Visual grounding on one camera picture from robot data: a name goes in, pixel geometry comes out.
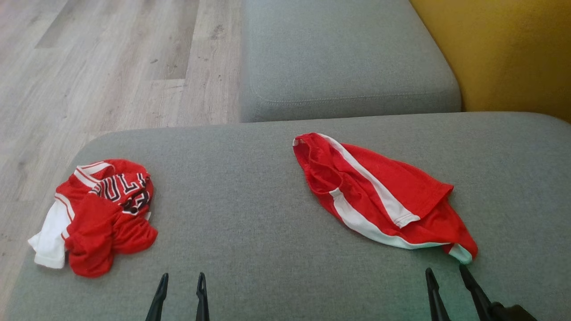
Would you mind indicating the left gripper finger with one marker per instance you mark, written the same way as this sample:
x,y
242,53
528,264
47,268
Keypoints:
x,y
158,298
202,303

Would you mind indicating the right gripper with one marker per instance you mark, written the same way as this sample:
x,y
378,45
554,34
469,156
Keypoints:
x,y
511,314

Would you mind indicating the red Bulls jersey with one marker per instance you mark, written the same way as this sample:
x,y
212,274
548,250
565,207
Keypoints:
x,y
98,232

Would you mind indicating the large grey sofa chaise cushion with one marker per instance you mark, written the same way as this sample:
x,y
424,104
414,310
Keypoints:
x,y
250,214

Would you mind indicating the red shorts with white stripe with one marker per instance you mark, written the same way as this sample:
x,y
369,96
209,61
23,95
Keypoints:
x,y
392,183

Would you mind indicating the yellow sofa backrest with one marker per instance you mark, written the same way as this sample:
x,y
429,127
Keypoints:
x,y
513,53

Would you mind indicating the grey sofa seat cushion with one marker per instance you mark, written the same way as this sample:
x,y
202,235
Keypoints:
x,y
339,58

